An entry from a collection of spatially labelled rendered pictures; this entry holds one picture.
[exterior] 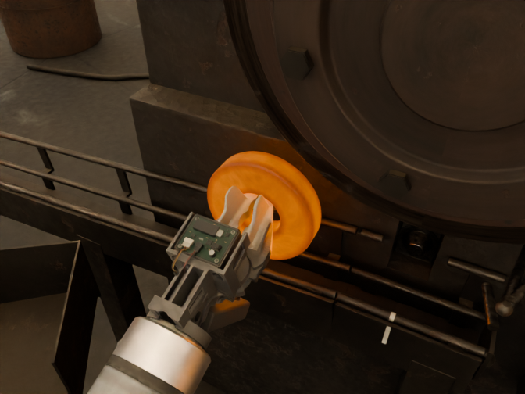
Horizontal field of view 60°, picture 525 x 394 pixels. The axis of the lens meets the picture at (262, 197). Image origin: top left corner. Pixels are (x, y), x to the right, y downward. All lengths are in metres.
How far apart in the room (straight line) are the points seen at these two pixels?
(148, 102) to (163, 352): 0.42
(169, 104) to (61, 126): 1.81
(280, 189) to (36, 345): 0.46
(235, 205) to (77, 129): 1.95
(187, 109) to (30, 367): 0.45
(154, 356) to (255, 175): 0.23
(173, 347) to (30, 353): 0.38
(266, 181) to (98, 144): 1.81
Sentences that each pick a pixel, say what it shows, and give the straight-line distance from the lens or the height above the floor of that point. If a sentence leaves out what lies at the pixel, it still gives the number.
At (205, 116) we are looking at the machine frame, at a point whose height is 0.87.
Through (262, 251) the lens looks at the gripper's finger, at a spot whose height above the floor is 0.83.
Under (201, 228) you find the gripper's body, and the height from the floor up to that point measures 0.89.
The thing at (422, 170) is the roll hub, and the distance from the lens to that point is 0.37.
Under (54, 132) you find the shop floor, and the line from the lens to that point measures 2.48.
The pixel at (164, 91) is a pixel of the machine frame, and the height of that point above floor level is 0.87.
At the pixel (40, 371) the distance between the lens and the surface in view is 0.78.
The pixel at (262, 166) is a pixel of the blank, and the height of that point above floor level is 0.90.
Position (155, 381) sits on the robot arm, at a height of 0.83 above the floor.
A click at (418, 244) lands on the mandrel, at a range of 0.69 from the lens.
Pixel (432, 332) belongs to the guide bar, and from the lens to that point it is 0.65.
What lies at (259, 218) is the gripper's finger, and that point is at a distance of 0.54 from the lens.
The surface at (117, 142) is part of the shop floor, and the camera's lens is 2.29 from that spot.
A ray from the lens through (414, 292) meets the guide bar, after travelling 0.69.
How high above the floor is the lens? 1.23
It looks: 41 degrees down
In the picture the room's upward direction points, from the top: straight up
